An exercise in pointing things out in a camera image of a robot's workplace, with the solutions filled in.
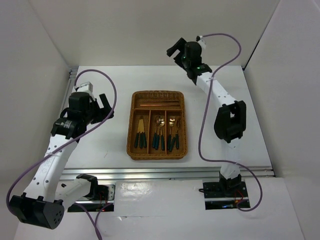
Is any gold knife green handle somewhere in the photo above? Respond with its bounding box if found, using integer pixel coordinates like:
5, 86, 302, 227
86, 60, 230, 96
134, 119, 142, 148
138, 118, 143, 149

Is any gold knife pile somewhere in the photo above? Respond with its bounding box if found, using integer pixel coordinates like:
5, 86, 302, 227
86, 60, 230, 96
142, 118, 147, 148

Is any gold spoon green handle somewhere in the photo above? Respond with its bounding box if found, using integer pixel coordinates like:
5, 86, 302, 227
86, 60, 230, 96
152, 116, 160, 149
160, 124, 166, 151
155, 117, 165, 150

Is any gold spoon pile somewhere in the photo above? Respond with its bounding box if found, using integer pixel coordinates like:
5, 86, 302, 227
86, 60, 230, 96
167, 116, 176, 150

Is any gold fork green handle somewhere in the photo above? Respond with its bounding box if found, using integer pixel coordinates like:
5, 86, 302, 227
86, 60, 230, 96
175, 119, 180, 150

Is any gold fork pile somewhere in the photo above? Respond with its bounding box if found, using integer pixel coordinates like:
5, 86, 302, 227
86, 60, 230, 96
169, 132, 176, 152

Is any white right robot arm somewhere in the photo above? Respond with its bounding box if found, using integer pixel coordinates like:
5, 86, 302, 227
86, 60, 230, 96
126, 36, 247, 196

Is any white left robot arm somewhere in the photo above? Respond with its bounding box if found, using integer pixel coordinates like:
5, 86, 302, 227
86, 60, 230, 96
8, 92, 114, 230

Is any brown wicker cutlery tray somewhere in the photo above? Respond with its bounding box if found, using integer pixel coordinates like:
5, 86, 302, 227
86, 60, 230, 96
126, 90, 188, 161

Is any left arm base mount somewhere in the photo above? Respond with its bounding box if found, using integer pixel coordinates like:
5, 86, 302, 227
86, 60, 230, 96
67, 183, 116, 213

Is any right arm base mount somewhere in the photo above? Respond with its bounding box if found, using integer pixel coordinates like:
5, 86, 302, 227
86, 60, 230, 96
198, 181, 251, 210

